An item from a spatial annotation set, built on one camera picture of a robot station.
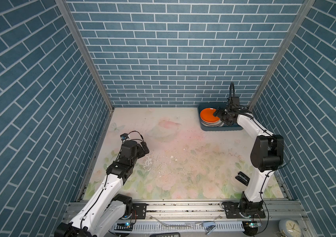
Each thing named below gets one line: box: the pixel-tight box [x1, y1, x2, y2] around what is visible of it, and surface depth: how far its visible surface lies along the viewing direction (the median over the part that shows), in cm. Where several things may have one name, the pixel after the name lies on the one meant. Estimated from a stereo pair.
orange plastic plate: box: [200, 107, 221, 123], surface depth 110 cm
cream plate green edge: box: [200, 117, 224, 127], surface depth 107 cm
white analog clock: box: [278, 218, 303, 237], surface depth 68 cm
